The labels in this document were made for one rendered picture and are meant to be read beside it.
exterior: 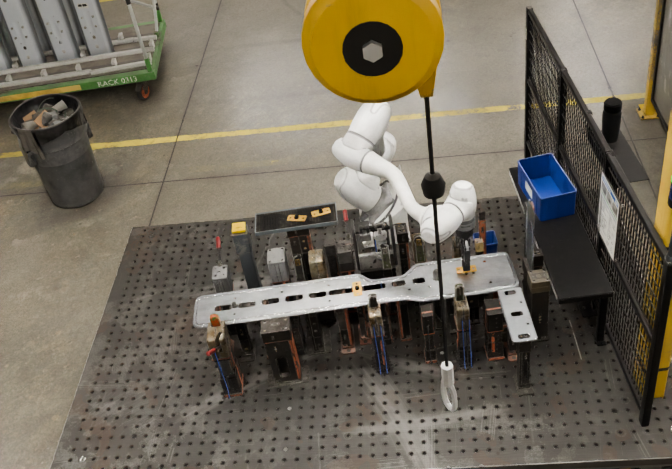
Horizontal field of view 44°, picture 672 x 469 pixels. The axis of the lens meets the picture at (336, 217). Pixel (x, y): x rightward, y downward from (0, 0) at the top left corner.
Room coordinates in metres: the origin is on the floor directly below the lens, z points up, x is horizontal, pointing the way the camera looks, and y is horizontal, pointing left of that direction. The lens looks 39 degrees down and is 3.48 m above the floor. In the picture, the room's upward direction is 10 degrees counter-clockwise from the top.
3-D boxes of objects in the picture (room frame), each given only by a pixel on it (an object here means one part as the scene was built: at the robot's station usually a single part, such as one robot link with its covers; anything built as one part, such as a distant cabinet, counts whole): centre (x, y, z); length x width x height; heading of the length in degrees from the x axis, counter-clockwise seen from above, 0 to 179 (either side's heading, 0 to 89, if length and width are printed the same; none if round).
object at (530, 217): (2.50, -0.77, 1.17); 0.12 x 0.01 x 0.34; 177
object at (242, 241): (2.90, 0.44, 0.92); 0.08 x 0.08 x 0.44; 87
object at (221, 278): (2.74, 0.54, 0.88); 0.11 x 0.10 x 0.36; 177
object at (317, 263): (2.71, 0.12, 0.89); 0.13 x 0.11 x 0.38; 177
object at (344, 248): (2.74, -0.01, 0.89); 0.13 x 0.11 x 0.38; 177
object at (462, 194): (2.51, -0.49, 1.41); 0.13 x 0.11 x 0.16; 134
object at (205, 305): (2.54, -0.02, 1.00); 1.38 x 0.22 x 0.02; 87
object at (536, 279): (2.38, -0.77, 0.88); 0.08 x 0.08 x 0.36; 87
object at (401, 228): (2.75, -0.27, 0.91); 0.07 x 0.05 x 0.42; 177
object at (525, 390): (2.13, -0.64, 0.84); 0.11 x 0.06 x 0.29; 177
